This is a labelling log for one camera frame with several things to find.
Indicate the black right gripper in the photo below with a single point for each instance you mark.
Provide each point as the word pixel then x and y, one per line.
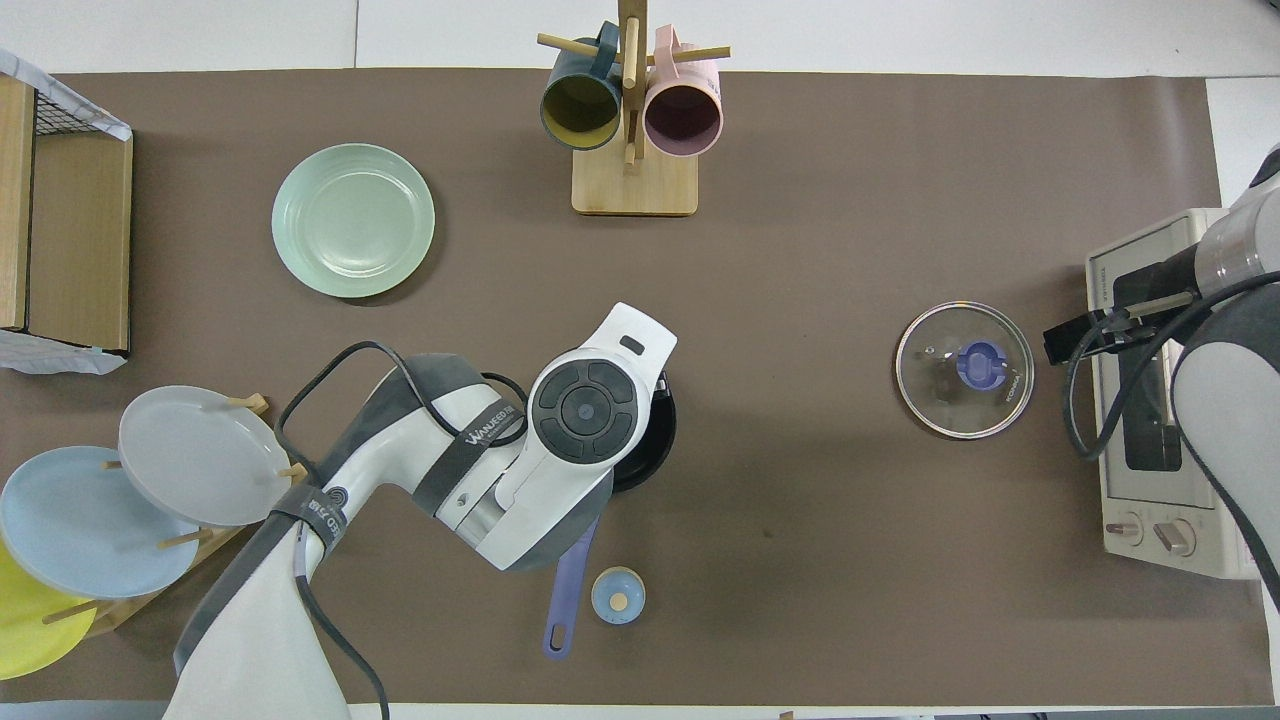
pixel 1178 275

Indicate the glass lid with blue knob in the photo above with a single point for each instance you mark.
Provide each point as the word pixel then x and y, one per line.
pixel 965 400

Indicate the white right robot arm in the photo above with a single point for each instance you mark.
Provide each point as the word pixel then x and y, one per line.
pixel 1235 400

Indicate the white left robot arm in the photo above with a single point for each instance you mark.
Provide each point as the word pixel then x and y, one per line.
pixel 560 440

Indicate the mint green plate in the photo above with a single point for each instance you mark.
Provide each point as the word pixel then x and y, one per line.
pixel 353 220

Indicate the grey plate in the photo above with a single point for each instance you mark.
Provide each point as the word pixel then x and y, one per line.
pixel 200 455

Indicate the wooden plate rack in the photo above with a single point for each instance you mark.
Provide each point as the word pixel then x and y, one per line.
pixel 130 605

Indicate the light blue plate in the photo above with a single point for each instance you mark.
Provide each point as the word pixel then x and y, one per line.
pixel 70 520

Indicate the yellow plate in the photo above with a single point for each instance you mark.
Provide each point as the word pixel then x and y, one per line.
pixel 30 630

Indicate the cream toaster oven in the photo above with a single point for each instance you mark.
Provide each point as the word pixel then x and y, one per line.
pixel 1150 500

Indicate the brown table mat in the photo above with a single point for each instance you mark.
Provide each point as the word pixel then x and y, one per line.
pixel 800 560

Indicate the pink ribbed mug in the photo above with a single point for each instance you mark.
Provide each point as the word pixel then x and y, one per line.
pixel 683 115

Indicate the wooden mug tree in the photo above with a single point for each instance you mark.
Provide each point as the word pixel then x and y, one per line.
pixel 635 185

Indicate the small blue knob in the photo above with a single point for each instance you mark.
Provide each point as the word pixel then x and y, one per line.
pixel 618 595

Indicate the teal mug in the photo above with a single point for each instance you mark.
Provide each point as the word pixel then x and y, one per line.
pixel 580 110

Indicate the dark blue saucepan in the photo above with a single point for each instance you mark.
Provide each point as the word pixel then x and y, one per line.
pixel 568 600

